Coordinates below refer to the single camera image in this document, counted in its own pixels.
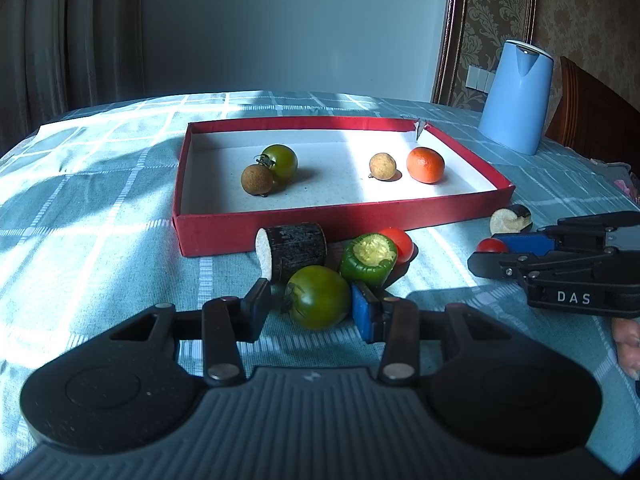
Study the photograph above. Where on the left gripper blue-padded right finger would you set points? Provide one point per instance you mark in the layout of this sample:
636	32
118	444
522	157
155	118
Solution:
401	326

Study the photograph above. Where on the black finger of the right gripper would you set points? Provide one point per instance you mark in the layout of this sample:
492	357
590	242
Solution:
505	264

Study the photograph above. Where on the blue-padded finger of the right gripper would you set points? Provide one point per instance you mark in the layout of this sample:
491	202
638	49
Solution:
534	243

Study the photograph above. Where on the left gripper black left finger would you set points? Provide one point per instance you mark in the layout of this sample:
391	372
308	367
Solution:
219	325

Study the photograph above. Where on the red cherry tomato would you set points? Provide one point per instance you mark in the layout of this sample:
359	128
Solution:
402	241
492	244

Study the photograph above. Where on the small eggplant piece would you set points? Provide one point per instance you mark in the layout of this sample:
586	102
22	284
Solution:
512	219

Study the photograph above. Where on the green pepper piece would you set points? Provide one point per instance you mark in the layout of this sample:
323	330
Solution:
369	258

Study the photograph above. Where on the green tomato with stem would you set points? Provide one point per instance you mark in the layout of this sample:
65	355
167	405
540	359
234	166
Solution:
317	298

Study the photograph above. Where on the large dark eggplant piece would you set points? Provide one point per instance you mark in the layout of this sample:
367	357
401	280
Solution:
283	250

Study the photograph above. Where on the person's right hand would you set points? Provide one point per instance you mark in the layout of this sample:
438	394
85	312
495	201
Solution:
626	334

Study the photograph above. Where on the pink floral cloth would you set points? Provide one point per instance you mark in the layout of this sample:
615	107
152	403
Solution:
627	182

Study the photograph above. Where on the blue kettle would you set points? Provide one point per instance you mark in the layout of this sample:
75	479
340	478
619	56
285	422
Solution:
517	102

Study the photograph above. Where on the wooden chair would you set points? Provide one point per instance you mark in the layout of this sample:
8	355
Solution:
593	120

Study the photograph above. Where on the orange tangerine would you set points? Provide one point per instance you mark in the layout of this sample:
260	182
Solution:
425	165

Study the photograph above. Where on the dark brown longan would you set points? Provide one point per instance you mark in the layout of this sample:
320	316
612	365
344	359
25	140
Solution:
257	180

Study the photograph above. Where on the red shallow cardboard box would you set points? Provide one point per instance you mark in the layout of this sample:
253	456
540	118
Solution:
212	215

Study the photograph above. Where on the light brown longan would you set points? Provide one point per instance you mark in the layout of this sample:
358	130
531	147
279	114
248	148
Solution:
382	167

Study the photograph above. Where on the teal checked tablecloth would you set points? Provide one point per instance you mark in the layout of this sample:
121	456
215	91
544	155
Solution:
87	240

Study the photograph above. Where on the green tomato in box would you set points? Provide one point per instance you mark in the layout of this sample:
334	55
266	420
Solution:
280	160

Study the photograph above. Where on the patterned curtain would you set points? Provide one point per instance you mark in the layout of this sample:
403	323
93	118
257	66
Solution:
61	55

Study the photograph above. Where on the white wall switch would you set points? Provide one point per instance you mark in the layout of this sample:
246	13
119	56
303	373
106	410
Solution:
479	79

